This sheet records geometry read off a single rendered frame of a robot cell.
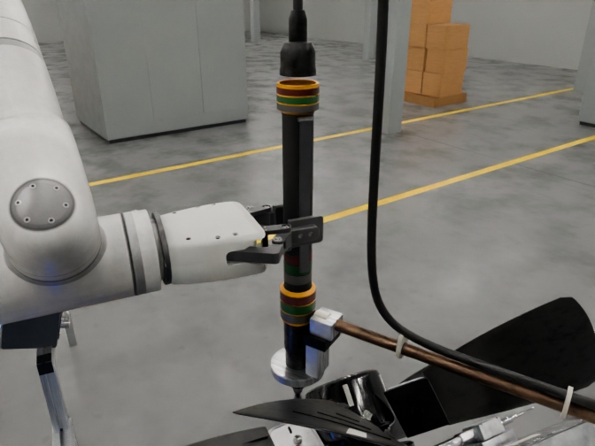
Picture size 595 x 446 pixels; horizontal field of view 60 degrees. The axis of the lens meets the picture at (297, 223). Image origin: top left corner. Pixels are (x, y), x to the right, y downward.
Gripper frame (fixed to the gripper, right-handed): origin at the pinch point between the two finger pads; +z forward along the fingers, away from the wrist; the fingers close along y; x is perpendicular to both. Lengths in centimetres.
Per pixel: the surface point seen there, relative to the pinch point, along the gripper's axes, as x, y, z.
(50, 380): -53, -52, -36
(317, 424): -10.7, 18.2, -6.0
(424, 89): -133, -658, 512
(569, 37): -89, -860, 1060
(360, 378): -26.9, -0.9, 10.2
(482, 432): -44, 2, 32
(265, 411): -11.7, 14.0, -9.4
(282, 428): -34.7, -3.7, -0.9
